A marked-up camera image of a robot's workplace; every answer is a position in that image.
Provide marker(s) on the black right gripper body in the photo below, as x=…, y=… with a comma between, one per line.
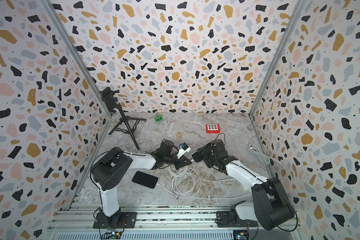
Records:
x=208, y=156

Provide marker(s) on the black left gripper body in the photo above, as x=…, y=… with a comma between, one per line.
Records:
x=170, y=160

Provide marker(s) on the black phone pale green case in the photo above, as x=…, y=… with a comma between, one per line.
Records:
x=197, y=157

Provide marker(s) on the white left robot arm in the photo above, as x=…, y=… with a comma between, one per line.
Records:
x=107, y=172

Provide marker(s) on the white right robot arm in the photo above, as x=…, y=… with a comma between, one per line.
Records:
x=270, y=206

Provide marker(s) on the black tripod with phone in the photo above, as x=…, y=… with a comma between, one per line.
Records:
x=126, y=124

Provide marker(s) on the red block white grid top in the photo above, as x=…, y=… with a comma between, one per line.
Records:
x=213, y=129

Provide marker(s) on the green toy cube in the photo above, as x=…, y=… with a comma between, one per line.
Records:
x=158, y=118

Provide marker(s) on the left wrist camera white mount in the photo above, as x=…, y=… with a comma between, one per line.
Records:
x=183, y=148

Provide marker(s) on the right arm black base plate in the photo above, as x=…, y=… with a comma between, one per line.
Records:
x=241, y=215

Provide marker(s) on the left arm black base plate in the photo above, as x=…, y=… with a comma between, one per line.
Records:
x=115, y=220

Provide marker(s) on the aluminium front rail frame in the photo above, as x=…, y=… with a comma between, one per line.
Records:
x=164, y=223

